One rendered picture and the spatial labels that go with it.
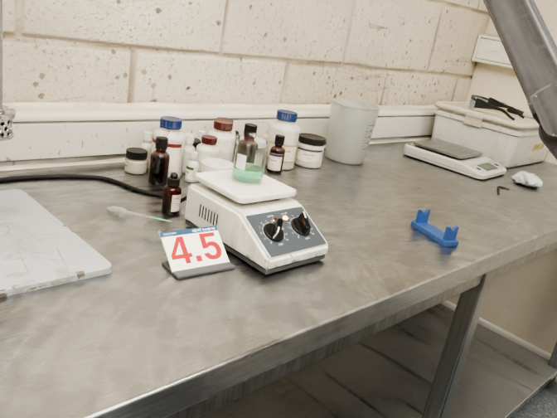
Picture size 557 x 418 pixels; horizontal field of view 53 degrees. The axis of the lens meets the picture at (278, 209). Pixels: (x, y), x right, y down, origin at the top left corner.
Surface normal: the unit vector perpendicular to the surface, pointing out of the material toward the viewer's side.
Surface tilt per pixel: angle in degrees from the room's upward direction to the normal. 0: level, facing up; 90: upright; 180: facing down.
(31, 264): 0
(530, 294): 89
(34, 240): 0
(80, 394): 0
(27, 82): 90
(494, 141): 93
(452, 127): 93
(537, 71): 67
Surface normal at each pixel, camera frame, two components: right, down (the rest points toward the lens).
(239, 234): -0.71, 0.12
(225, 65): 0.69, 0.35
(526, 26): -0.59, -0.31
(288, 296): 0.17, -0.93
